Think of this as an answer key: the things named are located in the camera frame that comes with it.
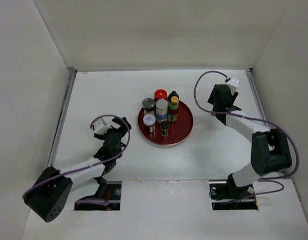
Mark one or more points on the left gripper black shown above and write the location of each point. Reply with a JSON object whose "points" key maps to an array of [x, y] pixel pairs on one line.
{"points": [[123, 123]]}

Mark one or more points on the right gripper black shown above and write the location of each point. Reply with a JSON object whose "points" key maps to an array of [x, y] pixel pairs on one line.
{"points": [[233, 97]]}

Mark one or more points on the white lid spice jar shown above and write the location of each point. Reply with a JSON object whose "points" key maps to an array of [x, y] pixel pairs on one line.
{"points": [[149, 122]]}

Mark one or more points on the small dark pepper jar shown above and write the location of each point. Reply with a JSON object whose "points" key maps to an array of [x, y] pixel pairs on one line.
{"points": [[164, 128]]}

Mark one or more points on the silver lid blue label jar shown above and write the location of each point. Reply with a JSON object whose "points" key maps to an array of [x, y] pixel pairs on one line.
{"points": [[161, 110]]}

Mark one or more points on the red lid sauce jar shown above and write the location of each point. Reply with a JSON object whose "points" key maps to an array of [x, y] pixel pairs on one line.
{"points": [[160, 94]]}

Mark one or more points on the white bottle black cap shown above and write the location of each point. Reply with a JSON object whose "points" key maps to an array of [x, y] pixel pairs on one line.
{"points": [[173, 94]]}

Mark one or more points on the red sauce bottle green label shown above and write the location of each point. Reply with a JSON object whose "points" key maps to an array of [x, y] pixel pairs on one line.
{"points": [[173, 109]]}

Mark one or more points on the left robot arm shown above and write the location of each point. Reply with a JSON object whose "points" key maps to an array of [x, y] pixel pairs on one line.
{"points": [[49, 194]]}

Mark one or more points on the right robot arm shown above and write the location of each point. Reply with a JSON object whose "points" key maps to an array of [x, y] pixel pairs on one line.
{"points": [[269, 146]]}

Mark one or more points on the red round tray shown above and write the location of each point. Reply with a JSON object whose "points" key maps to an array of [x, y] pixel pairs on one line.
{"points": [[178, 131]]}

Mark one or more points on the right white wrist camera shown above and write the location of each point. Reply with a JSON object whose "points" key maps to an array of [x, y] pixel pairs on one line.
{"points": [[232, 82]]}

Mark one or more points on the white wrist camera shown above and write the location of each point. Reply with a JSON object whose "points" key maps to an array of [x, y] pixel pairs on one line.
{"points": [[232, 82], [100, 126]]}

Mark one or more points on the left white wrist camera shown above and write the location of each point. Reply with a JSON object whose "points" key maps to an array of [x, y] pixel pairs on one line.
{"points": [[100, 126]]}

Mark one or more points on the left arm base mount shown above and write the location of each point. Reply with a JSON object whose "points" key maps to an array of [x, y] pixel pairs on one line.
{"points": [[106, 198]]}

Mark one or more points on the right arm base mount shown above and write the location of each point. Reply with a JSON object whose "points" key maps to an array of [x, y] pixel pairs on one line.
{"points": [[225, 199]]}

